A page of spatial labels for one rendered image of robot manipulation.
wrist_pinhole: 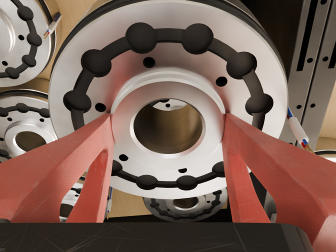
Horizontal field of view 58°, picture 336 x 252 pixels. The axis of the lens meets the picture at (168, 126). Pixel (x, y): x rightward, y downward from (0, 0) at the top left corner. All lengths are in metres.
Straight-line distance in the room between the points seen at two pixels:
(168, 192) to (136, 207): 0.28
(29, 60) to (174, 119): 0.16
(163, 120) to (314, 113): 0.11
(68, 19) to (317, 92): 0.20
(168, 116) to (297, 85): 0.09
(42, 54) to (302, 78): 0.19
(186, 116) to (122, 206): 0.30
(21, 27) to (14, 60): 0.03
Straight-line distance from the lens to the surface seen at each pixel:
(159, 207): 0.39
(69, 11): 0.28
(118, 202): 0.43
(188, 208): 0.38
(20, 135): 0.34
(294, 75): 0.20
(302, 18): 0.18
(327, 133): 0.39
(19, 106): 0.31
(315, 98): 0.21
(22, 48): 0.27
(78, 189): 0.37
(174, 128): 0.15
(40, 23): 0.25
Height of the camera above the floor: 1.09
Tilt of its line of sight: 51 degrees down
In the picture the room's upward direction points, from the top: 177 degrees clockwise
